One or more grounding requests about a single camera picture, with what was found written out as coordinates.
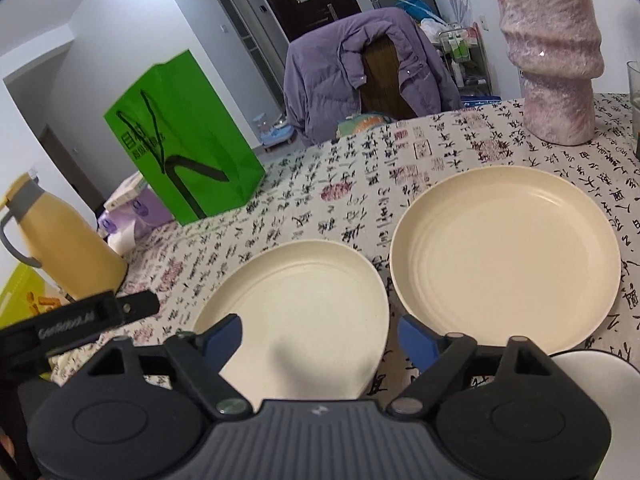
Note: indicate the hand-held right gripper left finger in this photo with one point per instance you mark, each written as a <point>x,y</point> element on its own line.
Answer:
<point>222,342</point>

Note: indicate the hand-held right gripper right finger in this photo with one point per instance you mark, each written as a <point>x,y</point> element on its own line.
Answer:
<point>417,342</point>

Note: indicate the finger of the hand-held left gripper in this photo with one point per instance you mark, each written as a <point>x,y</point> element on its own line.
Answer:
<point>140,304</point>

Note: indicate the cream plate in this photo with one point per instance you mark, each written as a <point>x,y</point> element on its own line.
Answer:
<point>500,260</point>
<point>300,300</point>

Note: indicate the white bowl with black rim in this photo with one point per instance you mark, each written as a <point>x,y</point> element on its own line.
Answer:
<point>600,380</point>

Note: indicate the yellow-green snack box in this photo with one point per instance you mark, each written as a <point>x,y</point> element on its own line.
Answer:
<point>20,295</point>

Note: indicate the white tissue paper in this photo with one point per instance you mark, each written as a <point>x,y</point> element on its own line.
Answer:
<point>122,241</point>

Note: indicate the yellow thermos jug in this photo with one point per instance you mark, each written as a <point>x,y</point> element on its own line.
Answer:
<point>65,245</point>

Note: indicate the purple tissue pack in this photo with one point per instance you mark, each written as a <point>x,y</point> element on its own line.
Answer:
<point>145,210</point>

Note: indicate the white flat box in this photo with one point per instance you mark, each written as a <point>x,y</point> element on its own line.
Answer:
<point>127,190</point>

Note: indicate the printed tablecloth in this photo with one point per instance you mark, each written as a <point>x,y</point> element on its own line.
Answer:
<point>325,185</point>

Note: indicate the green paper bag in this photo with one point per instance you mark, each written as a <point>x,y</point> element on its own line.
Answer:
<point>200,125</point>

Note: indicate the patterned seat cushion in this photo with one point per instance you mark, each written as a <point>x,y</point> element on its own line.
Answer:
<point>362,124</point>

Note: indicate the wooden chair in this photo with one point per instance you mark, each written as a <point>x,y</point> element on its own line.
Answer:
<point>385,75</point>

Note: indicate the purple padded jacket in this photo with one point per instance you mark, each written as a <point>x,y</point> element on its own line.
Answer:
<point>320,75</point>

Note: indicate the grey interior doorway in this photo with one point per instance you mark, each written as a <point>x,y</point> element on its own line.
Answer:
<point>240,30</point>

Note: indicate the pink textured vase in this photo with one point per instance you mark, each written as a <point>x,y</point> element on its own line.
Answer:
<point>550,60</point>

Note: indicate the white plastic bag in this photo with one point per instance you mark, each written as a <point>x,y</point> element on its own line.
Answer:
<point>432,27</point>

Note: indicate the glass cup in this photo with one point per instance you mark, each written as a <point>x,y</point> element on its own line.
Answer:
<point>635,100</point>

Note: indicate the dark entrance door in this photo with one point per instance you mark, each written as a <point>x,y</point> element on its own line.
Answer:
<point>280,0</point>

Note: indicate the blue plastic bag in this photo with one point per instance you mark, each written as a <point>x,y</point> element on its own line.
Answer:
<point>415,7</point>

